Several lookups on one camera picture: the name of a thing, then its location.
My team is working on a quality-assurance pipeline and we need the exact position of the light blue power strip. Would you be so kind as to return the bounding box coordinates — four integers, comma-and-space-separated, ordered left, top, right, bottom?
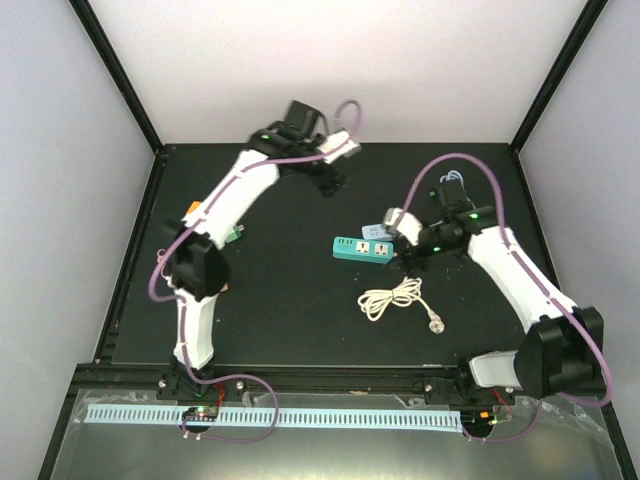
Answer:
361, 224, 393, 241

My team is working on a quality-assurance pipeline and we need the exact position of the teal power strip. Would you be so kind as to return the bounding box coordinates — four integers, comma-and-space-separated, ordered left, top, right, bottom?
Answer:
332, 236, 394, 264

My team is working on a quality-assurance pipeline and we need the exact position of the green cube plug adapter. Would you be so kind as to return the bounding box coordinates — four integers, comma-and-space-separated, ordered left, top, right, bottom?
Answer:
225, 225, 245, 244

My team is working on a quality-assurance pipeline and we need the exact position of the yellow cube socket adapter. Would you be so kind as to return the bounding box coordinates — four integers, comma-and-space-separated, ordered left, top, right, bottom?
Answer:
183, 201, 201, 227

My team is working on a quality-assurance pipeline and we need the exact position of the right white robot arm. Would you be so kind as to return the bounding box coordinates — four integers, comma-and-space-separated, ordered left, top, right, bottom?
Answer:
382, 180, 604, 403

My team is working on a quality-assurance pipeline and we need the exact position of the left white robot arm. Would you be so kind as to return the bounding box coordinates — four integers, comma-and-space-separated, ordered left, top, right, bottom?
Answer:
148, 100, 359, 399

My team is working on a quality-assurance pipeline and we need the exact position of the right small circuit board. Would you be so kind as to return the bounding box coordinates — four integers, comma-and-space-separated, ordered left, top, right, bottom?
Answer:
460, 410, 513, 428

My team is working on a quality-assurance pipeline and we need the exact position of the small circuit board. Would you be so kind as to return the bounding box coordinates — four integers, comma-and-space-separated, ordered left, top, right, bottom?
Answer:
182, 406, 219, 422
460, 410, 513, 428

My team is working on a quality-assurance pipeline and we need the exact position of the left small circuit board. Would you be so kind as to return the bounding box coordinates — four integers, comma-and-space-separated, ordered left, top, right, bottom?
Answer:
182, 406, 219, 422

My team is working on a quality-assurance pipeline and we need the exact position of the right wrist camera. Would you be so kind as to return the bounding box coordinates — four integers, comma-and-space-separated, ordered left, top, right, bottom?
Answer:
382, 207, 424, 247

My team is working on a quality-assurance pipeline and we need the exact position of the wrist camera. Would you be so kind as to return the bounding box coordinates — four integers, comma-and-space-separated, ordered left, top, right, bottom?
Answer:
382, 207, 424, 247
318, 130, 361, 164

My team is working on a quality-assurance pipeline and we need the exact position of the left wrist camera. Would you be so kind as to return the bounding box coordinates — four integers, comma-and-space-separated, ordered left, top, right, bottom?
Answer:
318, 130, 361, 164

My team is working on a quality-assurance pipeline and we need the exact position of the white coiled power cable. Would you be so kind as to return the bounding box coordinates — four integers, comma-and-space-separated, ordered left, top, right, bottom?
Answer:
356, 276, 446, 335

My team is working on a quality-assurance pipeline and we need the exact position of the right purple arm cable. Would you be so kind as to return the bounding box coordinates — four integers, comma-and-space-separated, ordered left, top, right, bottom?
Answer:
399, 152, 615, 444

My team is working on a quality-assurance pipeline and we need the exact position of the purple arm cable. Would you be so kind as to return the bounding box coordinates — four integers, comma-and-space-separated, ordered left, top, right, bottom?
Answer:
148, 99, 364, 443
399, 152, 615, 444

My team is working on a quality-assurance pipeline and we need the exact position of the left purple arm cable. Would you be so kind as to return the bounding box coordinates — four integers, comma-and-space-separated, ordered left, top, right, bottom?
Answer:
148, 99, 364, 443

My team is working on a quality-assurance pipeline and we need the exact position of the light blue slotted cable duct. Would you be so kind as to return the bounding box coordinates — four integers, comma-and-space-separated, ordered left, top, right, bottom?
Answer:
84, 404, 462, 433

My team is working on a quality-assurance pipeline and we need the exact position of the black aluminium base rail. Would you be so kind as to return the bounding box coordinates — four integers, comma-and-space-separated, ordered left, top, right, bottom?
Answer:
74, 364, 606, 406

